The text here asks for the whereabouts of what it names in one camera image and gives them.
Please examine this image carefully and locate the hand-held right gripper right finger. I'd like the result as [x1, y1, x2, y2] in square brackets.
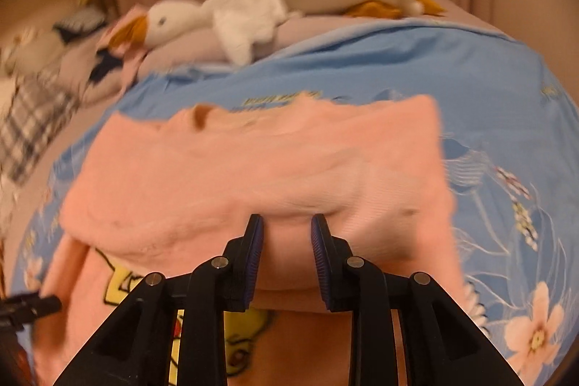
[310, 214, 525, 386]

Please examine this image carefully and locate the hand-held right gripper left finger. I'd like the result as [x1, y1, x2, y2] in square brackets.
[53, 214, 265, 386]

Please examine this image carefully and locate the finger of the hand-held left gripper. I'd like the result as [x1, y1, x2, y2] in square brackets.
[0, 294, 63, 327]

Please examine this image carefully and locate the pink cartoon print sweater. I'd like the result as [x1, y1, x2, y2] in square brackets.
[33, 94, 468, 386]

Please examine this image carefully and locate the plaid cloth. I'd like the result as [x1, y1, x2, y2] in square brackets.
[0, 74, 81, 185]

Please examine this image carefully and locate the lilac pillow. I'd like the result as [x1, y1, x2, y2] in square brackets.
[136, 0, 503, 74]

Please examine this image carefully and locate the blue floral printed blanket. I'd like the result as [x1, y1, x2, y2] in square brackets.
[10, 17, 579, 384]

